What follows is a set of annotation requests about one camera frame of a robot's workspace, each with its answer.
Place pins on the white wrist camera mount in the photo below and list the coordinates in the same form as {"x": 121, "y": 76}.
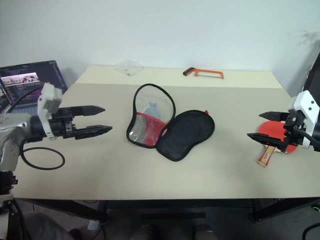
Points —
{"x": 48, "y": 96}
{"x": 307, "y": 105}

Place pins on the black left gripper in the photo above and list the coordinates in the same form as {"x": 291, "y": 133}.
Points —
{"x": 62, "y": 125}

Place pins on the black metal table frame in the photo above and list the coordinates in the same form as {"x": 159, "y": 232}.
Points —
{"x": 175, "y": 203}

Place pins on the open laptop computer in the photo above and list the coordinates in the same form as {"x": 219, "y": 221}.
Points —
{"x": 30, "y": 75}

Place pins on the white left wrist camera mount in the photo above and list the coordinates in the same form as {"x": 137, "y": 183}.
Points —
{"x": 48, "y": 96}

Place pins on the orange hacksaw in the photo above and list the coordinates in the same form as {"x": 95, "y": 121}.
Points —
{"x": 210, "y": 72}

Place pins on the dark rounded shape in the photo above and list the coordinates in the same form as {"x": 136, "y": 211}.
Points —
{"x": 206, "y": 232}

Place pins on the black and clear paddle case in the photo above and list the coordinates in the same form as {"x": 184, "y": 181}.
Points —
{"x": 187, "y": 135}

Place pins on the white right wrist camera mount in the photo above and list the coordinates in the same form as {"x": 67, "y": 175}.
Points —
{"x": 307, "y": 105}

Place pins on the grey blue fabric pouch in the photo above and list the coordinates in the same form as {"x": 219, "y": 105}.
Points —
{"x": 152, "y": 111}

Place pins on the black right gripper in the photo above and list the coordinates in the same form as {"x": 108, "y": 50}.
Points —
{"x": 293, "y": 122}

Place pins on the red ping pong paddle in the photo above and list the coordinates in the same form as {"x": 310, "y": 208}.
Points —
{"x": 271, "y": 128}

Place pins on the clear plastic bag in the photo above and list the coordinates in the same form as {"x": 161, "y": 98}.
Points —
{"x": 130, "y": 67}

